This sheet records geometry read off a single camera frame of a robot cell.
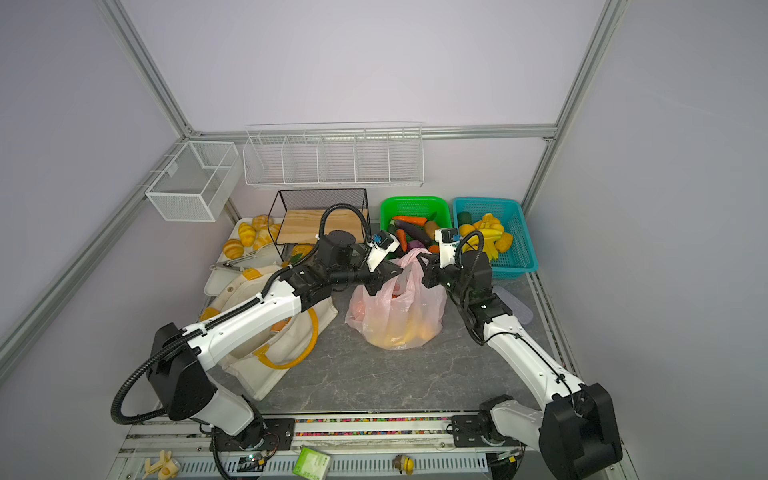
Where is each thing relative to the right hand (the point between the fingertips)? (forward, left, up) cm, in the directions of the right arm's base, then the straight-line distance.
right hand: (419, 255), depth 77 cm
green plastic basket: (+39, -8, -19) cm, 44 cm away
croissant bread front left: (+21, +67, -22) cm, 74 cm away
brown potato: (+32, -7, -22) cm, 40 cm away
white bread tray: (+13, +67, -23) cm, 72 cm away
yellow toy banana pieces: (-44, +59, -23) cm, 77 cm away
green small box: (-43, +26, -24) cm, 55 cm away
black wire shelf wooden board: (+25, +38, -10) cm, 47 cm away
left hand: (-6, +5, 0) cm, 8 cm away
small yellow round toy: (-43, +4, -24) cm, 49 cm away
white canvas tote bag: (-25, +38, -12) cm, 47 cm away
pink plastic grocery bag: (-11, +4, -10) cm, 16 cm away
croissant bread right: (+31, +58, -23) cm, 69 cm away
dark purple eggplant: (+28, -1, -22) cm, 36 cm away
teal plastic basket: (+12, -34, -16) cm, 39 cm away
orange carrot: (+34, -2, -22) cm, 41 cm away
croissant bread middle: (+29, +65, -23) cm, 75 cm away
